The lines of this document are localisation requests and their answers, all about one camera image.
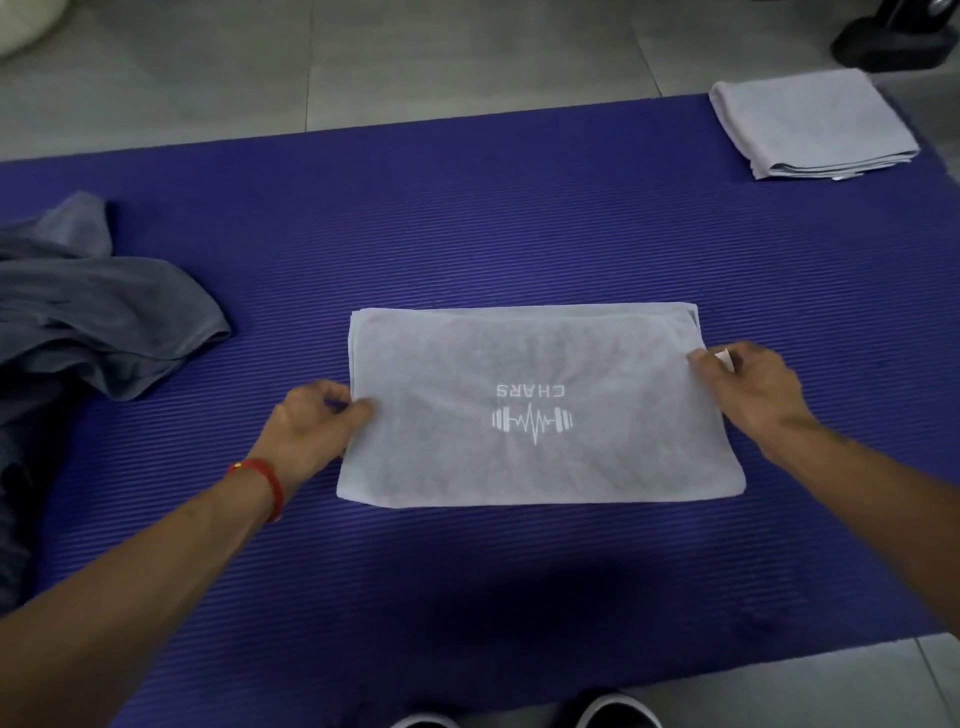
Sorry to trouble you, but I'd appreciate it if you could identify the purple ribbed mat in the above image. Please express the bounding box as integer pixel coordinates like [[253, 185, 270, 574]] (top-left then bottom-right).
[[0, 91, 960, 728]]

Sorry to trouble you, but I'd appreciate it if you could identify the person's left forearm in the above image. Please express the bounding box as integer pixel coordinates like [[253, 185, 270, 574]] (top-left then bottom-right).
[[0, 468, 279, 728]]

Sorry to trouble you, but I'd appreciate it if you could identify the person's left hand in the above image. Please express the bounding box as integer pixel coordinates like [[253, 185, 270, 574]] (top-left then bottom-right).
[[258, 380, 376, 500]]

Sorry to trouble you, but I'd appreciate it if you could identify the person's right hand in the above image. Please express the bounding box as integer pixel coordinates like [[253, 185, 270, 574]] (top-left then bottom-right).
[[686, 339, 823, 463]]

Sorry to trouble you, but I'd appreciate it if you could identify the black weight stack machine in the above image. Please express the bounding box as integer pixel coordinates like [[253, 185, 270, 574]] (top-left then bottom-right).
[[830, 0, 960, 73]]

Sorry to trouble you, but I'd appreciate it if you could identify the red string bracelet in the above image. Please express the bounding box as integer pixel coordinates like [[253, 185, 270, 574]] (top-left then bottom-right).
[[227, 458, 285, 524]]

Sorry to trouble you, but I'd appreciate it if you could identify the person's right forearm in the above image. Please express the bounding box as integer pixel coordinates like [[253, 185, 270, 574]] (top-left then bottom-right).
[[764, 419, 960, 639]]

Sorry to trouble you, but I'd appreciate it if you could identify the pile of dark grey towels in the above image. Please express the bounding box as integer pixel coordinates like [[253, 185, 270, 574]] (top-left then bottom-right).
[[0, 191, 232, 616]]

